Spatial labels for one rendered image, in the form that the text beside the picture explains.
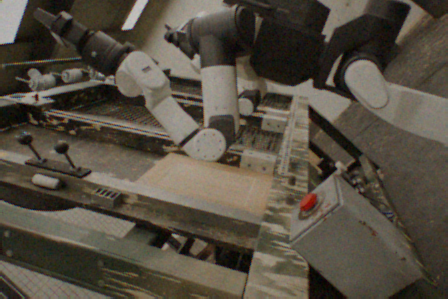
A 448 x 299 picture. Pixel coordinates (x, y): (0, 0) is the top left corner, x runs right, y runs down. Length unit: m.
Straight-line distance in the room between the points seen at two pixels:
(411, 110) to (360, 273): 0.55
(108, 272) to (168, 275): 0.14
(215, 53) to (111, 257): 0.49
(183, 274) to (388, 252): 0.36
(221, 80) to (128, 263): 0.44
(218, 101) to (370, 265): 0.45
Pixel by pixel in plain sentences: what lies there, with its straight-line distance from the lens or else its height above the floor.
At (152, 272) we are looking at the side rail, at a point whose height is 1.05.
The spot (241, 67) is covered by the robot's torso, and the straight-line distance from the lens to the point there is 0.90.
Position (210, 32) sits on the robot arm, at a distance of 0.78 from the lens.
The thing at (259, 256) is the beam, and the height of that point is 0.90.
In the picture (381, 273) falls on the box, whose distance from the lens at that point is 0.60.
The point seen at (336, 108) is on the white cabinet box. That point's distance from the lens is 5.10.
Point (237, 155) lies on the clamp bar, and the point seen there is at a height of 1.04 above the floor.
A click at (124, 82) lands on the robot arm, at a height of 1.40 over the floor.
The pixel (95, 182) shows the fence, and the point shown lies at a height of 1.31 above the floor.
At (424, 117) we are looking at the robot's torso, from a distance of 1.04.
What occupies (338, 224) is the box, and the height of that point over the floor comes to 0.90.
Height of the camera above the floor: 1.13
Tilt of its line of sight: level
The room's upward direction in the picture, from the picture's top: 48 degrees counter-clockwise
